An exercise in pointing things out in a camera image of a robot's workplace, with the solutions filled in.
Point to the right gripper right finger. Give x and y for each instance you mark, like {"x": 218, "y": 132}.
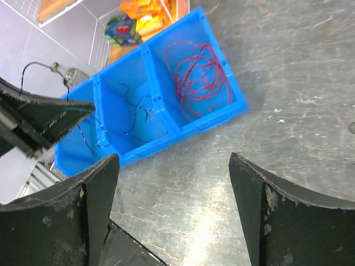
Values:
{"x": 286, "y": 224}

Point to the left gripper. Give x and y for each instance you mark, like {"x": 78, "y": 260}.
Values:
{"x": 31, "y": 122}

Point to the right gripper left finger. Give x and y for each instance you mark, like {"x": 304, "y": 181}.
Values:
{"x": 64, "y": 224}

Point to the blue green box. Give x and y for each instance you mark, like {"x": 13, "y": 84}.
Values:
{"x": 121, "y": 31}

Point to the blue three-compartment bin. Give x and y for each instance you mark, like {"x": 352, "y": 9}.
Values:
{"x": 174, "y": 86}

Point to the orange snack packets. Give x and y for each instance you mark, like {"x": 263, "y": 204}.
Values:
{"x": 151, "y": 16}

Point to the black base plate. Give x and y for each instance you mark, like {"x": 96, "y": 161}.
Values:
{"x": 120, "y": 248}

